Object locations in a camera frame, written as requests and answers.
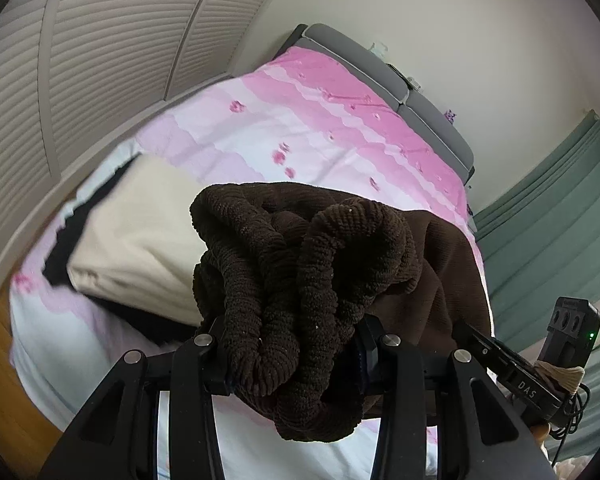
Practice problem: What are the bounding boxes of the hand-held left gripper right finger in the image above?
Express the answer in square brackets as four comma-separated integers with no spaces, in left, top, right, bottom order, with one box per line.
[352,317,556,480]

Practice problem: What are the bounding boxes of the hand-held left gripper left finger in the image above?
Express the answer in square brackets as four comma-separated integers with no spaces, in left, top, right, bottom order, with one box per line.
[40,317,231,480]

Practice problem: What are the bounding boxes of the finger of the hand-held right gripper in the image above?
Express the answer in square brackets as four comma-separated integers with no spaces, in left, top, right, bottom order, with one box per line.
[452,320,522,387]

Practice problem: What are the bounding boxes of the dark brown pants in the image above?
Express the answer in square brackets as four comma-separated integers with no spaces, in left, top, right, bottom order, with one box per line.
[190,182,496,443]

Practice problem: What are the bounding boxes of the folded beige pants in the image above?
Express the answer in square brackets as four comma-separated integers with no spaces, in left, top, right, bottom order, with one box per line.
[67,159,206,325]

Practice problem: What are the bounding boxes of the person's right hand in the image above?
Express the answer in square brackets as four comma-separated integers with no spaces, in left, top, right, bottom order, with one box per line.
[530,420,554,456]

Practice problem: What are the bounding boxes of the green curtain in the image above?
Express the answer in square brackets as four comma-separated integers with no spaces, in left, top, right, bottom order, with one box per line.
[472,110,600,461]

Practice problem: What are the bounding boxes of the folded black cloth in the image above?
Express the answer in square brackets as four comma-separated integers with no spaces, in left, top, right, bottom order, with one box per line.
[42,156,203,348]

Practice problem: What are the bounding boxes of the bed with pink floral duvet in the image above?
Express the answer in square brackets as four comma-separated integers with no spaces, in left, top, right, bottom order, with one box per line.
[9,45,495,480]

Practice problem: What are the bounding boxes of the grey bed headboard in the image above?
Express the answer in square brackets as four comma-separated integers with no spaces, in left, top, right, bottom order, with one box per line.
[279,23,476,192]

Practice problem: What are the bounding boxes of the flat black device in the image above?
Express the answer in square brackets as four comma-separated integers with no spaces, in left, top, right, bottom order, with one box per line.
[387,62,412,87]

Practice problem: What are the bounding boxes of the white louvred wardrobe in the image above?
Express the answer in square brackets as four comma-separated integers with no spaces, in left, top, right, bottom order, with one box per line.
[0,0,295,306]

